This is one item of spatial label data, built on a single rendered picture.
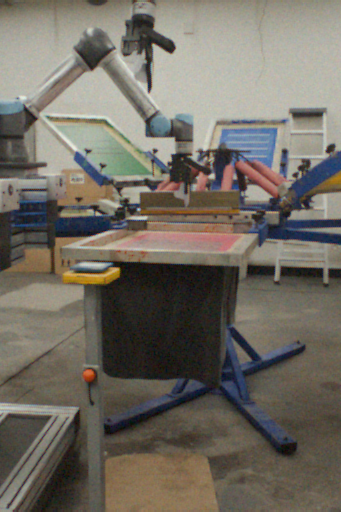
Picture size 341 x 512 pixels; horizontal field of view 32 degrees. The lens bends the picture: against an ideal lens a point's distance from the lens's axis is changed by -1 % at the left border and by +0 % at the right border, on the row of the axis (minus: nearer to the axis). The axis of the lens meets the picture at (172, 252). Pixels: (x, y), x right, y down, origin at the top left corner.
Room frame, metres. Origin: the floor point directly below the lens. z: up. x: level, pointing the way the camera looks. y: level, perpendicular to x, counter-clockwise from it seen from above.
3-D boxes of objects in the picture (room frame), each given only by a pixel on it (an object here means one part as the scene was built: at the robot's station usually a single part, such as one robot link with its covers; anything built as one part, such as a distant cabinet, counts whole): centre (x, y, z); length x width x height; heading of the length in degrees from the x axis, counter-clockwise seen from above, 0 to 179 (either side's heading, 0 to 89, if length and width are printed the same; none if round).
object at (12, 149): (2.26, 0.61, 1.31); 0.15 x 0.15 x 0.10
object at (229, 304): (2.13, -0.21, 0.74); 0.46 x 0.04 x 0.42; 166
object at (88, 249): (2.24, -0.02, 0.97); 0.79 x 0.58 x 0.04; 166
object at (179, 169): (2.44, -0.04, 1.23); 0.09 x 0.08 x 0.12; 76
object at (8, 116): (2.27, 0.61, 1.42); 0.13 x 0.12 x 0.14; 4
